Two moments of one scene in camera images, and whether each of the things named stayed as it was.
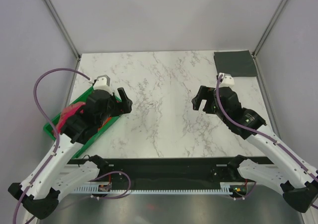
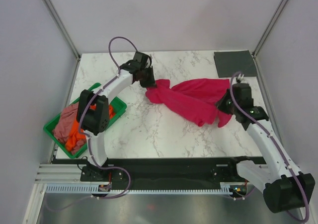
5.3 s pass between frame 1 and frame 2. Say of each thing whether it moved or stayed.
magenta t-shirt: moved
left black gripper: moved
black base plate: stayed
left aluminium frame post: stayed
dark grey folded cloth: stayed
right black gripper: moved
